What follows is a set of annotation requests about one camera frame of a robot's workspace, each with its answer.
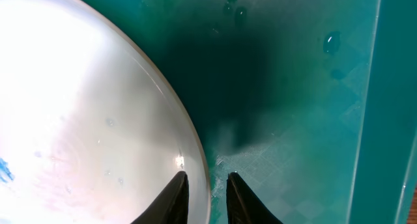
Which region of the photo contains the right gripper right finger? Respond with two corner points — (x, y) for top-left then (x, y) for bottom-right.
(226, 172), (283, 224)

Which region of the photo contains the teal plastic tray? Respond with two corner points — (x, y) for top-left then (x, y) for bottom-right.
(82, 0), (416, 223)

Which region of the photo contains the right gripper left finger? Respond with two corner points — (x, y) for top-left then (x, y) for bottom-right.
(132, 171), (189, 224)

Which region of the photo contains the light blue plate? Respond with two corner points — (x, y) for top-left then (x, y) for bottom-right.
(1, 0), (211, 223)

